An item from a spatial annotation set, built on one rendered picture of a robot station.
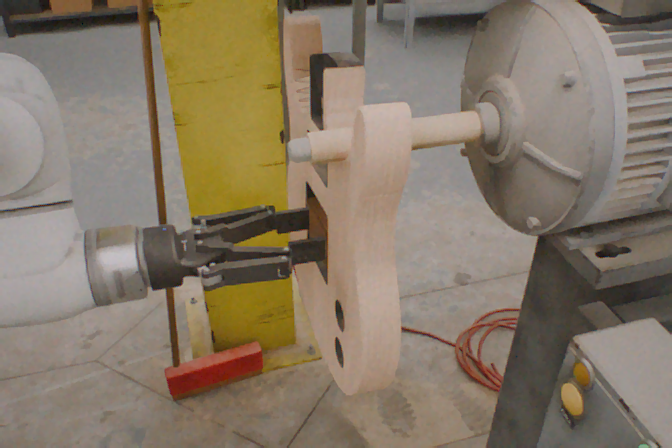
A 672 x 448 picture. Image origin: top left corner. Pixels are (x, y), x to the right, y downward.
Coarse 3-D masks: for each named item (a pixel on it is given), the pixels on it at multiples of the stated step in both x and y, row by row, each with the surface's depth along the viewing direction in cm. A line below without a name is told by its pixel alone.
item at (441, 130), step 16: (464, 112) 62; (352, 128) 59; (416, 128) 60; (432, 128) 60; (448, 128) 61; (464, 128) 61; (480, 128) 62; (320, 144) 58; (336, 144) 58; (416, 144) 61; (432, 144) 61; (448, 144) 62; (320, 160) 59; (336, 160) 59
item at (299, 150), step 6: (300, 138) 59; (306, 138) 58; (288, 144) 58; (294, 144) 58; (300, 144) 58; (306, 144) 58; (288, 150) 59; (294, 150) 58; (300, 150) 58; (306, 150) 58; (294, 156) 58; (300, 156) 58; (306, 156) 58
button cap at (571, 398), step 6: (564, 384) 57; (570, 384) 56; (564, 390) 57; (570, 390) 56; (576, 390) 56; (564, 396) 57; (570, 396) 56; (576, 396) 55; (564, 402) 58; (570, 402) 57; (576, 402) 56; (570, 408) 57; (576, 408) 56; (576, 414) 56
